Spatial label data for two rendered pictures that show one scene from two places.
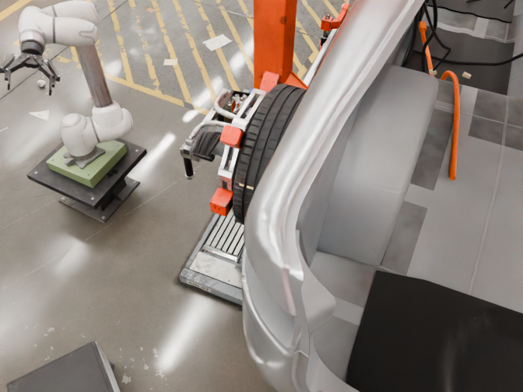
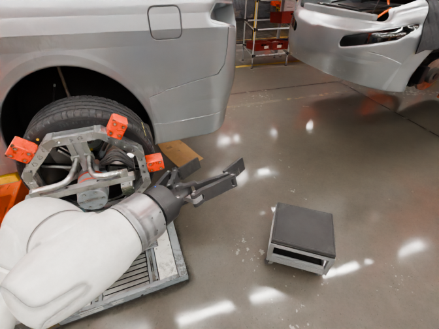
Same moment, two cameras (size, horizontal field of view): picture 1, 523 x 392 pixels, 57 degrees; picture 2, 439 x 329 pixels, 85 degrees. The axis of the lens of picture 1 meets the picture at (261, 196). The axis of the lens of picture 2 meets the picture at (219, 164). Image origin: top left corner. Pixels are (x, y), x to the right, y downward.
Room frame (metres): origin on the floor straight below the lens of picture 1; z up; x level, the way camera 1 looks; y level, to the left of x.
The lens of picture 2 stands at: (1.67, 1.18, 1.69)
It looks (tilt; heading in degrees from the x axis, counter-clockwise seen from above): 40 degrees down; 227
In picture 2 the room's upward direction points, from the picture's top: straight up
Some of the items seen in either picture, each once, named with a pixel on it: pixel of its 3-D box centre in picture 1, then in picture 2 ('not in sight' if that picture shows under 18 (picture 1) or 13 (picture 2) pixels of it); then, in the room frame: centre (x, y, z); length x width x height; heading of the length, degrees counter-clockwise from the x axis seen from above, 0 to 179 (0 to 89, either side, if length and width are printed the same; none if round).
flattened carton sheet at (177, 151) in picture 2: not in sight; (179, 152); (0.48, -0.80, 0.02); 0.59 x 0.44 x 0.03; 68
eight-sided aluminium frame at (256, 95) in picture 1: (250, 151); (93, 176); (1.53, 0.05, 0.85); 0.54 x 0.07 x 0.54; 158
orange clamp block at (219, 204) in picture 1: (222, 201); (154, 162); (1.23, 0.16, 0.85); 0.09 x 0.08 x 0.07; 158
